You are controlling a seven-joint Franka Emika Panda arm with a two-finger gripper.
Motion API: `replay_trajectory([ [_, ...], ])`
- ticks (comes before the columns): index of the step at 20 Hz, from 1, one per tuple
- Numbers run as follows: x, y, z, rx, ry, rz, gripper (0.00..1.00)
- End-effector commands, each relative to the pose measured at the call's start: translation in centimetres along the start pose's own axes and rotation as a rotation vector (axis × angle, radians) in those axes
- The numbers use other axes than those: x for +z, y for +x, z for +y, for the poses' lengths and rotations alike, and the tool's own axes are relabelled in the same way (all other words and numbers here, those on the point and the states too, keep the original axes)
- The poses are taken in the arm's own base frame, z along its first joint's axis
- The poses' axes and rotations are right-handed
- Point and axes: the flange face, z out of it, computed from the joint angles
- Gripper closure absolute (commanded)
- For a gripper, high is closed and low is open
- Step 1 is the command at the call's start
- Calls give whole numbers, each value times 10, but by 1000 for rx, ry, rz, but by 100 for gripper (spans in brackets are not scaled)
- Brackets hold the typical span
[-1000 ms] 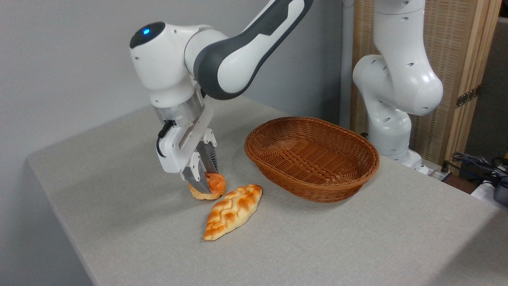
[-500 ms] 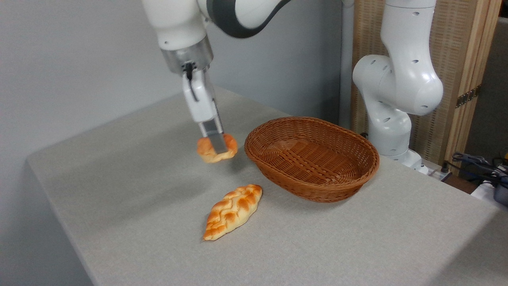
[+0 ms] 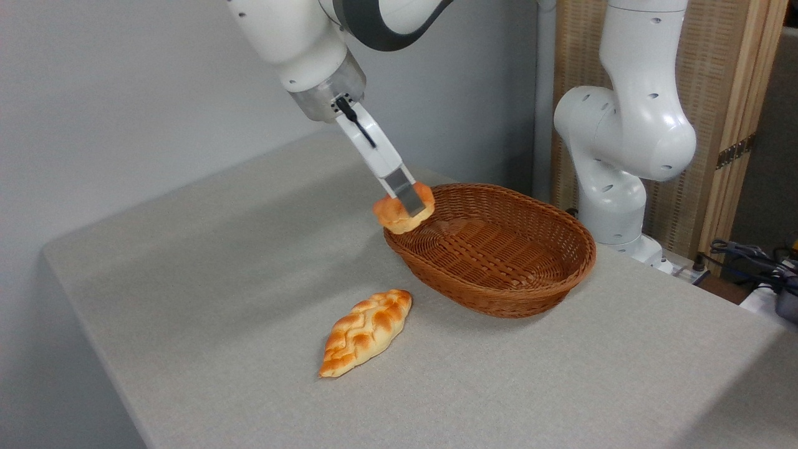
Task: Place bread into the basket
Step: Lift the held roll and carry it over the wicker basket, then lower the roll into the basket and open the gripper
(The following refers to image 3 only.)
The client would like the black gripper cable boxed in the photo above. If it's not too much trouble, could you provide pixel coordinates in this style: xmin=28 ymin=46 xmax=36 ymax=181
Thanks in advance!
xmin=334 ymin=94 xmax=378 ymax=150

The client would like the dark tangled cable bundle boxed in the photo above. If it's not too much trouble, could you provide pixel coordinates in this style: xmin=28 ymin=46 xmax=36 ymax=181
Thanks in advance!
xmin=708 ymin=238 xmax=798 ymax=295

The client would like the grey fabric tablecloth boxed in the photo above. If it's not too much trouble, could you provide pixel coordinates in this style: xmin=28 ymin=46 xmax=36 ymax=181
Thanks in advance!
xmin=41 ymin=128 xmax=798 ymax=449

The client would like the long braided bread loaf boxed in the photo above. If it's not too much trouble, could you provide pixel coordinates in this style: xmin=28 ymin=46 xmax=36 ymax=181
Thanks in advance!
xmin=319 ymin=289 xmax=413 ymax=379

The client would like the brown oval wicker basket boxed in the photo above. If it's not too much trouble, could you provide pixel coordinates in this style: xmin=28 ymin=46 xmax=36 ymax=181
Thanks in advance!
xmin=383 ymin=183 xmax=597 ymax=319

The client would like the wooden woven folding screen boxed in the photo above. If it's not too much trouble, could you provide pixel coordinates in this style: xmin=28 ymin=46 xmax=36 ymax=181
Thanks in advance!
xmin=550 ymin=0 xmax=790 ymax=275

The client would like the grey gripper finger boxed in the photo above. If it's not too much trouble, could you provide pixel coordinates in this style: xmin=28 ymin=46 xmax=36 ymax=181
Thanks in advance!
xmin=381 ymin=163 xmax=428 ymax=218

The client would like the metal screen hinge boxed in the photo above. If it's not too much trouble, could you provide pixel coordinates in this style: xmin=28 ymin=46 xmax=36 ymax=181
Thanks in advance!
xmin=716 ymin=133 xmax=757 ymax=170

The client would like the round orange bread roll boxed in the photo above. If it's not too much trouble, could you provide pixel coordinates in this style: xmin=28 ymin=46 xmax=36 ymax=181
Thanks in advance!
xmin=372 ymin=181 xmax=436 ymax=236

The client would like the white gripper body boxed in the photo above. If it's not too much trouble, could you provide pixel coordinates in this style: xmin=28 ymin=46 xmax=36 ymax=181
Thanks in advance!
xmin=335 ymin=102 xmax=406 ymax=181

